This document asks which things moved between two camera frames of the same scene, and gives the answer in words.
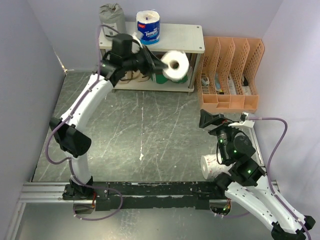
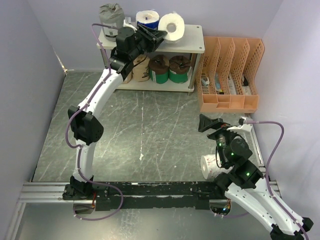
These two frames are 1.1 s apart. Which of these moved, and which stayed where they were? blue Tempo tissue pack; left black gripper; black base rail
Moved: left black gripper
Stayed: black base rail; blue Tempo tissue pack
